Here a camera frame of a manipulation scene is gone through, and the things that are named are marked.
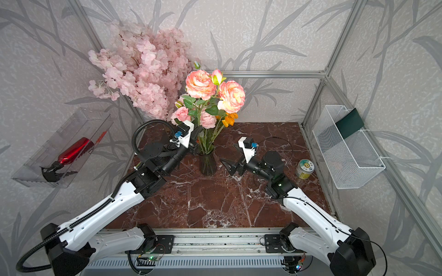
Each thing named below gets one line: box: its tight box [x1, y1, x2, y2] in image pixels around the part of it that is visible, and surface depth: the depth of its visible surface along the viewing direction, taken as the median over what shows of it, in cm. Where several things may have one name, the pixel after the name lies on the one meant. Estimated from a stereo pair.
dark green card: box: [335, 107, 365, 140], surface depth 73 cm
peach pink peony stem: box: [184, 69, 246, 154], surface depth 41 cm
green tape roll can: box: [295, 158, 315, 180], surface depth 92 cm
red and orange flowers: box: [215, 112, 239, 128], surface depth 75 cm
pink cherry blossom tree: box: [88, 19, 193, 121], surface depth 70 cm
